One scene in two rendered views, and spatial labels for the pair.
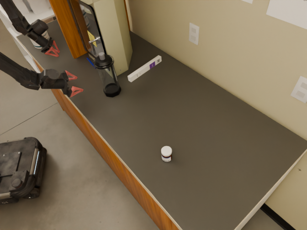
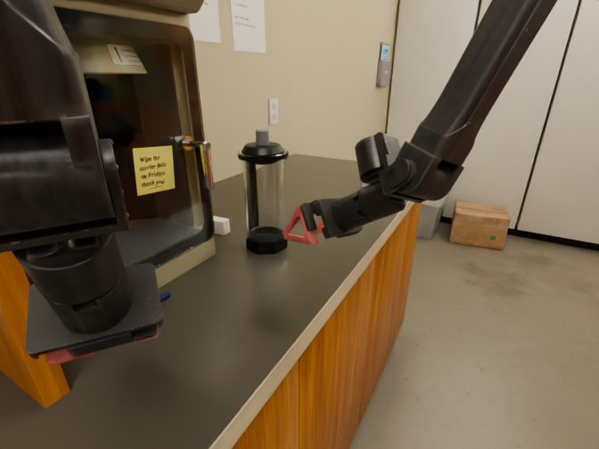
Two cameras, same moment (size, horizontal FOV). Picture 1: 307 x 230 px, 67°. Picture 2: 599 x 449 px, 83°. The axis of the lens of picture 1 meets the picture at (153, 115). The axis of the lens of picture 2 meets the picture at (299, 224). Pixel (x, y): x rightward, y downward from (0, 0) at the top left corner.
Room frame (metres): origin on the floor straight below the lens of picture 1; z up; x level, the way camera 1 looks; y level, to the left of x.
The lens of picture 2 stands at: (1.27, 0.91, 1.31)
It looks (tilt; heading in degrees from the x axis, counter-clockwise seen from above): 24 degrees down; 244
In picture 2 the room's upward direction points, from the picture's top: straight up
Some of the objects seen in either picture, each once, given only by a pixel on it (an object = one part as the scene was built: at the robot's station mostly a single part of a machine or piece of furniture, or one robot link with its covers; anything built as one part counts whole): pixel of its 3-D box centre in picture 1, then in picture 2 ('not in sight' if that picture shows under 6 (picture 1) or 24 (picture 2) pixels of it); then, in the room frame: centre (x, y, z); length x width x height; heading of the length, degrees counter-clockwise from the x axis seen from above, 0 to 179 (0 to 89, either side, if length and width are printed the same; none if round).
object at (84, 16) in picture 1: (88, 33); (135, 159); (1.27, 0.31, 1.19); 0.30 x 0.01 x 0.40; 34
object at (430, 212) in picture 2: not in sight; (407, 210); (-0.93, -1.28, 0.17); 0.60 x 0.42 x 0.33; 122
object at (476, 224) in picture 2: not in sight; (478, 224); (-1.28, -0.80, 0.14); 0.41 x 0.33 x 0.29; 131
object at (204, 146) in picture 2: (95, 46); (200, 163); (1.17, 0.28, 1.17); 0.05 x 0.03 x 0.10; 124
